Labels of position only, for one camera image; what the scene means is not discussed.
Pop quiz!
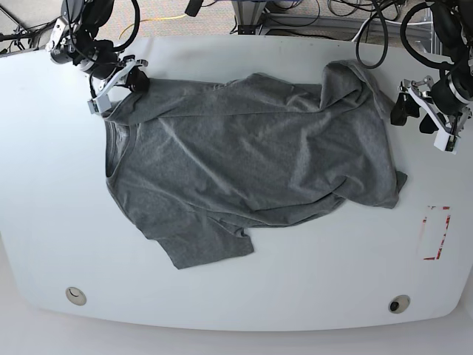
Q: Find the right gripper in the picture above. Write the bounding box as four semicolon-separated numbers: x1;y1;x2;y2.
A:
50;38;150;98

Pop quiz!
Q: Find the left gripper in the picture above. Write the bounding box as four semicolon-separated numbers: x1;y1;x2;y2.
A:
390;72;472;136

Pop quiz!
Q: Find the grey T-shirt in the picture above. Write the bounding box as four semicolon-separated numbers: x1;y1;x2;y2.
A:
103;61;407;269

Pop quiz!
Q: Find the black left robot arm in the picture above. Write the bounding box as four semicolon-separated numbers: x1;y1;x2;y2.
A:
390;1;472;139

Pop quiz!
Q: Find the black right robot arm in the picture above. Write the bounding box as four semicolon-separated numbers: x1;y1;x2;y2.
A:
46;0;149;99

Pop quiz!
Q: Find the red tape rectangle marking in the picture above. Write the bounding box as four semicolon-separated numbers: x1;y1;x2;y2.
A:
418;206;452;260

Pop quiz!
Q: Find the black tripod stand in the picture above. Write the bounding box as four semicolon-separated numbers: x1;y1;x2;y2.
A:
1;0;62;35

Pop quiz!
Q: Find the right table grommet hole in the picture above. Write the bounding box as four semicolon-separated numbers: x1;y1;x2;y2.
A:
388;295;411;314

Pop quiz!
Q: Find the table grommet hole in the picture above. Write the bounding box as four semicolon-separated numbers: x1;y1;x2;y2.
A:
65;287;86;306
388;295;411;314

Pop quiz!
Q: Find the left table grommet hole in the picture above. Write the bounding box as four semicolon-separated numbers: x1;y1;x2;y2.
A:
65;287;86;306

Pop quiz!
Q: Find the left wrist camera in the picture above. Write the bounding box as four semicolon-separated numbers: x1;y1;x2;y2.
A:
434;130;460;155

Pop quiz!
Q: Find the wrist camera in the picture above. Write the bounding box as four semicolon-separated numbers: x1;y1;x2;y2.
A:
434;130;460;155
87;94;112;115

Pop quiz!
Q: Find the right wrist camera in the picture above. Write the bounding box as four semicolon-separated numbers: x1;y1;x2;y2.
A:
87;94;112;115

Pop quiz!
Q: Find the yellow cable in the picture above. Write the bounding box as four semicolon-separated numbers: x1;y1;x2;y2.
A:
118;13;188;40

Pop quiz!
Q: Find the white cable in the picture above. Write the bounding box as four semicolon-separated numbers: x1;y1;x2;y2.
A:
353;16;370;43

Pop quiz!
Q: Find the aluminium frame post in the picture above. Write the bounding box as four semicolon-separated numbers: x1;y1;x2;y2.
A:
231;1;267;35

